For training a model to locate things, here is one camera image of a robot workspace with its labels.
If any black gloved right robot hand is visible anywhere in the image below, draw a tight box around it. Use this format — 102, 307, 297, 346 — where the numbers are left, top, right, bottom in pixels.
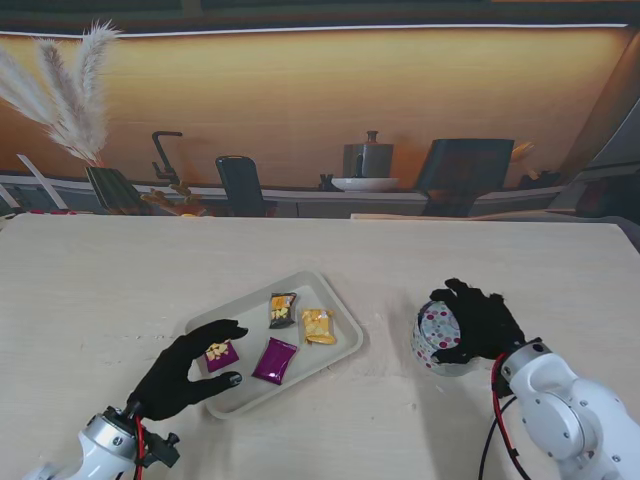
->
428, 278, 526, 366

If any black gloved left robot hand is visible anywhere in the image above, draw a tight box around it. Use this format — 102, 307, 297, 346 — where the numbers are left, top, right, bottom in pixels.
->
127, 319, 250, 422

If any round polka dot box lid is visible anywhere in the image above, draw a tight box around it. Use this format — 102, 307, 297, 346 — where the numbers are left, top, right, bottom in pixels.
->
418, 299, 464, 351

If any purple cookie packet with picture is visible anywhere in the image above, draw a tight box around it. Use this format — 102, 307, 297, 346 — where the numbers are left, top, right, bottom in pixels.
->
203, 339, 239, 374

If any round polka dot cookie box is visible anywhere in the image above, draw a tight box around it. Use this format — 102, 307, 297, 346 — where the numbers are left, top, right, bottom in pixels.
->
410, 304, 476, 377

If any plain purple cookie packet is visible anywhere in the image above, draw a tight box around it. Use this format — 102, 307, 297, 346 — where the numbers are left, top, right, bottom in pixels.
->
251, 336, 299, 387

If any dark brown cookie packet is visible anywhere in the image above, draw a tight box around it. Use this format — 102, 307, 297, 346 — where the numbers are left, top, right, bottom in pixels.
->
268, 292, 300, 330

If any beige rectangular tray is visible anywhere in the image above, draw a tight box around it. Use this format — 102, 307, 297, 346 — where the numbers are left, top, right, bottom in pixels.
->
184, 270, 365, 420

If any yellow cookie packet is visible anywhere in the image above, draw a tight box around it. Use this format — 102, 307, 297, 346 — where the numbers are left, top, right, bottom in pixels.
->
299, 308, 337, 347

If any red left arm cable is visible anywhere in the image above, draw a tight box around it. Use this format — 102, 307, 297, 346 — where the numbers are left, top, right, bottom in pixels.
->
133, 414, 151, 466

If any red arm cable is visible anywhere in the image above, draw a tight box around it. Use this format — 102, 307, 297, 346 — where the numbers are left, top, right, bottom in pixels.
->
133, 414, 151, 466
490, 352, 526, 480

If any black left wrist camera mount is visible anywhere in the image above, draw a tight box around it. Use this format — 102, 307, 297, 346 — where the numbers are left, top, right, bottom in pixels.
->
144, 432, 181, 469

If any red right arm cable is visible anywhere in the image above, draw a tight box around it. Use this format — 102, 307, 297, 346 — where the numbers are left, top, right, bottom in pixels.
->
490, 352, 526, 480

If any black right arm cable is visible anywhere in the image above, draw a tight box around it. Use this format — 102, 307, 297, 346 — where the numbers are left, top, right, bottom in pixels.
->
478, 394, 516, 480

